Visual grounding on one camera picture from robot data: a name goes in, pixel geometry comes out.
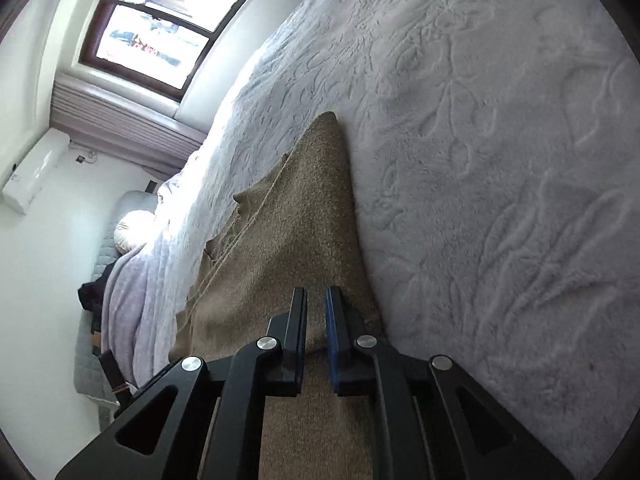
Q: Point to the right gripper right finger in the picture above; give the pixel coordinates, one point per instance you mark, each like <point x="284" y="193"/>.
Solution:
<point x="430" y="418"/>

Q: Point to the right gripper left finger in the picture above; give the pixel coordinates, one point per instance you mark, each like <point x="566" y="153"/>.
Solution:
<point x="202" y="420"/>

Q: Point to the brown knit sweater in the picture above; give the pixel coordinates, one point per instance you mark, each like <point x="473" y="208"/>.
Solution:
<point x="295" y="228"/>

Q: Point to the dark clothes on bed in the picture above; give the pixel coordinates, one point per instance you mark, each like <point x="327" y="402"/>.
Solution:
<point x="91" y="297"/>

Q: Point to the grey tufted headboard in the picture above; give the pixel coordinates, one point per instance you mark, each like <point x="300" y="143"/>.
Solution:
<point x="89" y="379"/>

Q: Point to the lilac folded blanket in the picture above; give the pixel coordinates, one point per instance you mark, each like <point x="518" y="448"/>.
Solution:
<point x="138" y="325"/>

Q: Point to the cream pillow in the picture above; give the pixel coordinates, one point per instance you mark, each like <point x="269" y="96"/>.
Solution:
<point x="133" y="230"/>

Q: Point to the right pink curtain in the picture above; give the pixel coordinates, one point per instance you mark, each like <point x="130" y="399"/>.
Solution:
<point x="99" y="119"/>

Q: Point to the white air conditioner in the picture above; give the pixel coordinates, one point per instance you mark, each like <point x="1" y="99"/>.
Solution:
<point x="27" y="179"/>

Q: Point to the lavender embossed bed cover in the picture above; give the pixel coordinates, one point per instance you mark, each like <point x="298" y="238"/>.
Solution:
<point x="494" y="147"/>

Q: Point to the dark framed window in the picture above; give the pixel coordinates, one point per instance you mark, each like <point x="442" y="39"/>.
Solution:
<point x="157" y="44"/>

